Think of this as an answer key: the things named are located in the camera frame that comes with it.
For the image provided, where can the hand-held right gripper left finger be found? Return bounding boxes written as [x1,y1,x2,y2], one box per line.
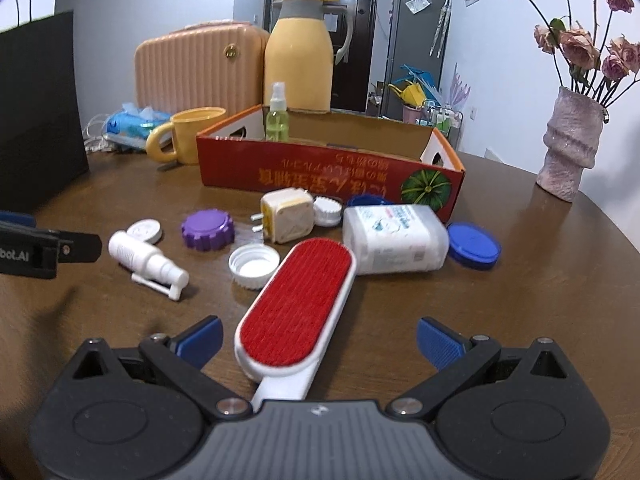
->
[72,316,253,418]

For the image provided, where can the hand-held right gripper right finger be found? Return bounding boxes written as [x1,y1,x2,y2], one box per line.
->
[387,317,571,418]

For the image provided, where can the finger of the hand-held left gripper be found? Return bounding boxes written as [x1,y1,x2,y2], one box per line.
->
[57,230,103,265]
[0,212,37,229]

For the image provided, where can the red and white lint brush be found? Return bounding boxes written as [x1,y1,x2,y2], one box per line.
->
[234,238,358,408]

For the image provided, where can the clear plastic cotton swab box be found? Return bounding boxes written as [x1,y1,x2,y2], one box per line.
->
[342,204,450,276]

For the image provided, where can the white ribbed cap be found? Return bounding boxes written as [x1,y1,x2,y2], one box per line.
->
[312,196,344,229]

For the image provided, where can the red printed cardboard box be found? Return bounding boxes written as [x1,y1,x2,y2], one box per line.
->
[196,104,467,223]

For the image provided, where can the white nasal spray bottle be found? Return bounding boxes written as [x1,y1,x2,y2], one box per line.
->
[108,230,191,303]

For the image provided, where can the white flat round lid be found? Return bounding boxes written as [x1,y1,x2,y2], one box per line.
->
[126,219,164,245]

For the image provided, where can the white open bottle cap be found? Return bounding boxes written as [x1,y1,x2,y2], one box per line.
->
[228,243,281,290]

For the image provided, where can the large blue round lid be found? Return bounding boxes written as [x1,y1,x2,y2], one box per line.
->
[446,221,502,271]

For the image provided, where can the black monitor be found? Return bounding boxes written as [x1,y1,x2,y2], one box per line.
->
[0,10,90,217]

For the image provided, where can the purple ribbed cap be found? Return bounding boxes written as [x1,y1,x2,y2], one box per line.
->
[181,209,236,252]

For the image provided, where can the blue tissue pack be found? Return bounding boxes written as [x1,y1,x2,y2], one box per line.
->
[102,102,174,149]

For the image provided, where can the cream plug adapter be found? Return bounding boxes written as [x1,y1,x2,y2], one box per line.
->
[250,187,316,245]

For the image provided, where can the small blue round lid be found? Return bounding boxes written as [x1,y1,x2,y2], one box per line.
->
[346,193,396,208]

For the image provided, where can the yellow mug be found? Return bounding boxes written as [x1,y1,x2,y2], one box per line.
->
[146,106,228,166]

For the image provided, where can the orange ribbed suitcase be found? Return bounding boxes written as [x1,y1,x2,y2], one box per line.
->
[134,21,271,117]

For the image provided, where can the trolley with bottles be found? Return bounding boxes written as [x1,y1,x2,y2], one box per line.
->
[415,100,464,152]

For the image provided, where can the green spray bottle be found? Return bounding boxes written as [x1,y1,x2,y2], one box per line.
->
[265,81,291,143]

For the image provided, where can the pink textured vase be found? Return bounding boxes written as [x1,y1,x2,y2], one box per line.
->
[536,86,610,204]

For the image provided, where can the yellow watering can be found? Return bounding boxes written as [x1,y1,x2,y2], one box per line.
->
[390,80,426,107]

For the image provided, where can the yellow thermos jug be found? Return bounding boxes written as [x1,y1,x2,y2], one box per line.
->
[263,0,356,114]

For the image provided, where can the grey refrigerator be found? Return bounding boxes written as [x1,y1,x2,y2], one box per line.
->
[382,0,452,122]

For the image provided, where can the dark brown door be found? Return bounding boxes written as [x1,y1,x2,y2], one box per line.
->
[300,0,379,114]

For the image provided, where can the white hanging umbrella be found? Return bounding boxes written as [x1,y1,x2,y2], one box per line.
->
[429,0,452,59]

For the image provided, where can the dried pink roses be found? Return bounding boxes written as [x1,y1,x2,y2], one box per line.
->
[482,0,640,109]

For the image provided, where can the white cables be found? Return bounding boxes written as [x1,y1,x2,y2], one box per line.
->
[81,112,117,154]

